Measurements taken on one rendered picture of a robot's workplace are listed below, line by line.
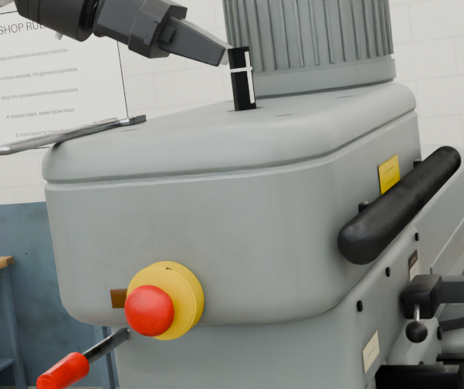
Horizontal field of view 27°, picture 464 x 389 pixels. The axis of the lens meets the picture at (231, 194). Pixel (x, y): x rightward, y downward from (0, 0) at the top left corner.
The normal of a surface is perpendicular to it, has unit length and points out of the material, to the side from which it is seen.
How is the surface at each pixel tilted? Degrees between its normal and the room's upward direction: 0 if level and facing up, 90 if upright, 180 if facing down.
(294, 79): 90
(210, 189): 90
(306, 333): 90
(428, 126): 90
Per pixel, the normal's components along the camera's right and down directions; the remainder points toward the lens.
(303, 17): -0.12, 0.15
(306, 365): -0.36, 0.18
